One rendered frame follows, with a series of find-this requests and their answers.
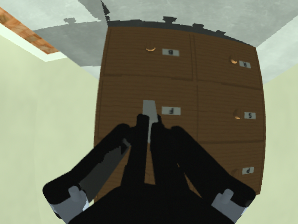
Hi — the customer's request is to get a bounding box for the brown wooden drawer front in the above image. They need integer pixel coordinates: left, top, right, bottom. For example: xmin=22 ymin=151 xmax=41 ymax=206
xmin=98 ymin=147 xmax=155 ymax=199
xmin=204 ymin=145 xmax=263 ymax=191
xmin=197 ymin=85 xmax=263 ymax=141
xmin=99 ymin=79 xmax=194 ymax=138
xmin=193 ymin=35 xmax=261 ymax=90
xmin=104 ymin=29 xmax=192 ymax=81

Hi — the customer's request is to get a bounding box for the brown chest of drawers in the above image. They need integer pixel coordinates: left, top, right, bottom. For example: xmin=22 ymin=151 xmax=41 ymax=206
xmin=93 ymin=27 xmax=266 ymax=195

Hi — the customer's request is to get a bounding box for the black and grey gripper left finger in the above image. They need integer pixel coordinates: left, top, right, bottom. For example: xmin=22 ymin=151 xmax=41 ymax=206
xmin=42 ymin=100 xmax=150 ymax=224

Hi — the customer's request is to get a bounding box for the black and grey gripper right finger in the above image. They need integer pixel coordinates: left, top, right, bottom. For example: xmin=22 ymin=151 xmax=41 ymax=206
xmin=148 ymin=100 xmax=256 ymax=224

